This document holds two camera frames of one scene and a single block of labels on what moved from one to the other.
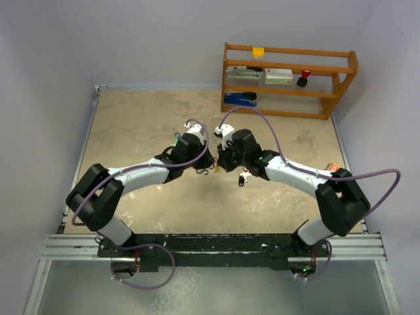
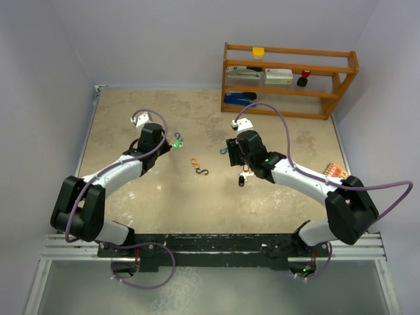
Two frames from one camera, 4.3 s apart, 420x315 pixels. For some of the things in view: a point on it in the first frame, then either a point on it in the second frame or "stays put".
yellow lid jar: [258, 52] stays put
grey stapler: [241, 72] stays put
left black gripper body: [201, 163] -> [163, 150]
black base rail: [180, 251] stays put
